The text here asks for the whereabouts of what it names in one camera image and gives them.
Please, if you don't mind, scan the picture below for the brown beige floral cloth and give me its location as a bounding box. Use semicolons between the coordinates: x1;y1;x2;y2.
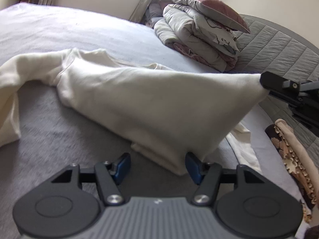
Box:
265;119;319;227

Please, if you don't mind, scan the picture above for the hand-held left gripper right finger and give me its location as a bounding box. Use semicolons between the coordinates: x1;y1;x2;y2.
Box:
185;152;265;206

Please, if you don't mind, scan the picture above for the grey quilted headboard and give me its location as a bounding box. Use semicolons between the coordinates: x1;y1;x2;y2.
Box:
233;14;319;145

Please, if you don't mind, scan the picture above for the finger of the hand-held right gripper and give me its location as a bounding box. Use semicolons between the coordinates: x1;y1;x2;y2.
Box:
260;71;319;97
269;91;319;137

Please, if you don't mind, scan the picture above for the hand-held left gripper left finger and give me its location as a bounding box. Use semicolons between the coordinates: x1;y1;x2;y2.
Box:
51;153;131;206

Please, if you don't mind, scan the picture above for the white floral pillow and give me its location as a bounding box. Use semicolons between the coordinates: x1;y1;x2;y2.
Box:
197;17;241;56

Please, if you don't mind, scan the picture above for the folded grey comforter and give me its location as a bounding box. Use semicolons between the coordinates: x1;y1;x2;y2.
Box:
153;4;241;72

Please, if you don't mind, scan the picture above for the white sweatshirt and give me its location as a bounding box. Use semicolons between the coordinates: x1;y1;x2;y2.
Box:
0;47;270;176

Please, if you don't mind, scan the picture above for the pile of grey clothes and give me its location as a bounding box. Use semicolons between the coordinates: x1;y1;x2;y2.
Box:
145;2;170;28

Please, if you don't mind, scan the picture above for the mauve pillow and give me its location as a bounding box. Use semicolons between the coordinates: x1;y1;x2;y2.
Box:
166;0;250;33

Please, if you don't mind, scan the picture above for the bed with grey sheet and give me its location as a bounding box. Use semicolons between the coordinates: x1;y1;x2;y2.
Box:
0;2;312;239

